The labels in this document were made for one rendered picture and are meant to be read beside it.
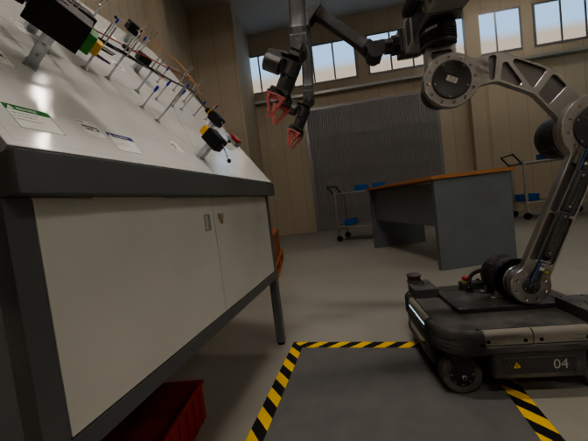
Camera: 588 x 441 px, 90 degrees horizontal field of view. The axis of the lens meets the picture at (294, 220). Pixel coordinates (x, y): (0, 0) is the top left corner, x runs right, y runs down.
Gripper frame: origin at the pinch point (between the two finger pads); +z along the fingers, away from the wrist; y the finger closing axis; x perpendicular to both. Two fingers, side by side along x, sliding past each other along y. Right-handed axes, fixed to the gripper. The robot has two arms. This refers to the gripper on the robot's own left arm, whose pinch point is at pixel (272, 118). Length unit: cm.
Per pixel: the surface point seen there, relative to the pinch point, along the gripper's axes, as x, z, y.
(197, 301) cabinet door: 6, 60, 24
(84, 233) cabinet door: -9, 41, 55
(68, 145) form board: -16, 27, 57
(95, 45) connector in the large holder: -27, 8, 46
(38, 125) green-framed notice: -20, 26, 59
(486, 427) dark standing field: 100, 64, 13
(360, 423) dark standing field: 68, 82, 10
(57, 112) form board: -24, 23, 53
